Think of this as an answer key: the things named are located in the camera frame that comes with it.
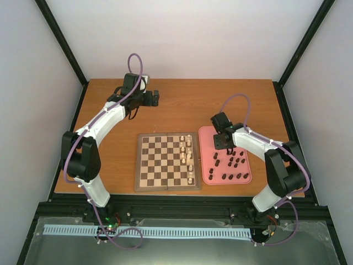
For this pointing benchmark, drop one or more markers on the pink plastic tray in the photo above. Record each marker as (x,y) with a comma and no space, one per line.
(232,161)

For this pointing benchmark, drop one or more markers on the left black frame post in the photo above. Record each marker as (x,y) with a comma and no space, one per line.
(61,40)

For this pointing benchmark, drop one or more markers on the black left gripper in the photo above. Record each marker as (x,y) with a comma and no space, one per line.
(148,101)

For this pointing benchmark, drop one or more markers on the light blue cable duct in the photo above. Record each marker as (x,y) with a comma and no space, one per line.
(150,232)

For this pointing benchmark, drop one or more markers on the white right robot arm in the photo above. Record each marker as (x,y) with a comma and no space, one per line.
(286,171)

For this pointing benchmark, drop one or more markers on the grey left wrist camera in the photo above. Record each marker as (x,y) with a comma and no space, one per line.
(144,82)

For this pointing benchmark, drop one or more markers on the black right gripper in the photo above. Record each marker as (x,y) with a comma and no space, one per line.
(217,144)

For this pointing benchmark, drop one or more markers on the wooden chessboard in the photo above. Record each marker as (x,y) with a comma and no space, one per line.
(159,166)

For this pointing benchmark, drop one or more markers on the right black frame post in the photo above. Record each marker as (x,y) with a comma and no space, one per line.
(315,24)

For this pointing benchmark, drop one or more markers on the black aluminium frame rail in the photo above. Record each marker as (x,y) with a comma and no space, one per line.
(127,208)

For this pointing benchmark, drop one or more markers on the black frame post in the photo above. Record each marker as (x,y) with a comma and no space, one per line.
(61,40)
(315,24)

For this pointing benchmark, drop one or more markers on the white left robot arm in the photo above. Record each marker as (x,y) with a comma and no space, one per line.
(80,160)

